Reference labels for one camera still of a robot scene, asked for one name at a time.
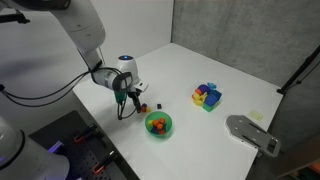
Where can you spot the yellow wooden block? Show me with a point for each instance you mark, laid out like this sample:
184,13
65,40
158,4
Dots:
150,122
148,109

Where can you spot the purple lit device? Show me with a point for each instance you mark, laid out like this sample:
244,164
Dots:
56,147

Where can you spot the black tripod pole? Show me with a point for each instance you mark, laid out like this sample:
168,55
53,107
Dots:
300,70

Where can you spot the orange toy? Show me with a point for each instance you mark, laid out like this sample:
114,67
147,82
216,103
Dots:
198,91

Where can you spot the pale yellow note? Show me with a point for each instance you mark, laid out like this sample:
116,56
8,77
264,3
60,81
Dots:
255,115

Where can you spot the blue wooden block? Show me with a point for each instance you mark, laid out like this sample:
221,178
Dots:
144,105
155,130

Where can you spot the green plastic bowl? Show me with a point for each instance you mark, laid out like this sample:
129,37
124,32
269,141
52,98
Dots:
169,125

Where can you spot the black orange clamp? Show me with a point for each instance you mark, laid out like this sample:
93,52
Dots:
85,133
104,162

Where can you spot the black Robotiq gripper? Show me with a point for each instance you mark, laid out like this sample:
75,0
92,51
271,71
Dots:
122,82

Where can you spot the purple toy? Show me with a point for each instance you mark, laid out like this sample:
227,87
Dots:
203,88

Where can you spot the green toy box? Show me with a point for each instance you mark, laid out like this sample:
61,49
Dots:
208,107

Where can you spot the light blue toy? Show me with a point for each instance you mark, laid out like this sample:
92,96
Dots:
211,85

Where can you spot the grey metal plate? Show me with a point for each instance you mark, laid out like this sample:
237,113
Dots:
243,128

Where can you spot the orange wooden block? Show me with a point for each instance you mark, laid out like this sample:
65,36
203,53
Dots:
144,109
161,120
160,126

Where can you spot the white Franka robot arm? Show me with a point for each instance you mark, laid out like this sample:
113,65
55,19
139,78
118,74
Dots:
83,26

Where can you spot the black perforated board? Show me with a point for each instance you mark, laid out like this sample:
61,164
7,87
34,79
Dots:
76,126

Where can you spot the reddish orange block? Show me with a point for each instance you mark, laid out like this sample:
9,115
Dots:
162,132
156,123

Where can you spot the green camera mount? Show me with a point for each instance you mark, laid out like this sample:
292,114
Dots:
119,96

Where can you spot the yellow toy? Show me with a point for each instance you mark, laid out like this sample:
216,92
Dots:
199,101

